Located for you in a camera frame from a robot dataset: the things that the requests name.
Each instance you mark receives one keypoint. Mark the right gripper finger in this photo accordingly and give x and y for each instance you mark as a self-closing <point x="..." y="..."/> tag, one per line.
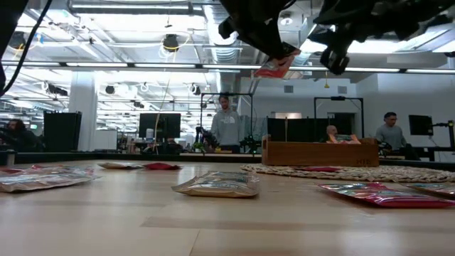
<point x="321" y="35"/>
<point x="334" y="60"/>

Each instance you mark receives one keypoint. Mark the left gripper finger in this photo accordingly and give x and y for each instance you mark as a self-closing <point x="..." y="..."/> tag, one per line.
<point x="270" y="39"/>
<point x="226" y="28"/>

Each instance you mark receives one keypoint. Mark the wooden divided tea box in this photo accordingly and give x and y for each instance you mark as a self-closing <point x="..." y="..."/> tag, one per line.
<point x="313" y="154"/>

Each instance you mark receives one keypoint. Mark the round woven placemat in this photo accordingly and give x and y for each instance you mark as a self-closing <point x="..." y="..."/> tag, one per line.
<point x="391" y="174"/>

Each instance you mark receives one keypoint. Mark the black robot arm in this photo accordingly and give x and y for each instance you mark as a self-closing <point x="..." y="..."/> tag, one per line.
<point x="203" y="133"/>
<point x="250" y="144"/>

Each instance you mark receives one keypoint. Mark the person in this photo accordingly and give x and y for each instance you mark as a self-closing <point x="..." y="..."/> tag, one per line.
<point x="391" y="137"/>
<point x="19" y="137"/>
<point x="227" y="128"/>
<point x="331" y="131"/>

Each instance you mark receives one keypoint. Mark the long white light strip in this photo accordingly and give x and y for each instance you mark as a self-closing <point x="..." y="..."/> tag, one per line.
<point x="160" y="65"/>

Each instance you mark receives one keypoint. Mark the black divider panel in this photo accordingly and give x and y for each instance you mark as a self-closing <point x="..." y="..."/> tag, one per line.
<point x="302" y="129"/>

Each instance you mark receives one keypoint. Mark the black computer monitor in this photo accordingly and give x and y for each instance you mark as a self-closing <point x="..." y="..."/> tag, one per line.
<point x="167" y="125"/>
<point x="420" y="125"/>

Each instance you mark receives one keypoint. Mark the small green potted plant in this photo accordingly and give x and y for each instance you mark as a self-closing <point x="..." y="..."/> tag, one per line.
<point x="198" y="146"/>

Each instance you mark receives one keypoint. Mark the white building column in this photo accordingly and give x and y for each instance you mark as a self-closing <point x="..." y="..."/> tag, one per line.
<point x="83" y="106"/>

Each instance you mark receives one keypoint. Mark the black cabinet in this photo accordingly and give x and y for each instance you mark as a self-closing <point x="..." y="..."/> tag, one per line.
<point x="62" y="131"/>

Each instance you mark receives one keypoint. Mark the silver spiral air duct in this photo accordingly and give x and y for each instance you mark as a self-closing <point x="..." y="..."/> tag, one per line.
<point x="220" y="55"/>

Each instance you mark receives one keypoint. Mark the black metal frame stand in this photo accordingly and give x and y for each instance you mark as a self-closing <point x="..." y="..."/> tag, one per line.
<point x="337" y="98"/>
<point x="213" y="94"/>

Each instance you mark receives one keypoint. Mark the black round camera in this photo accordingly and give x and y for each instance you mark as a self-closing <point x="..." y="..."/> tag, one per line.
<point x="170" y="42"/>

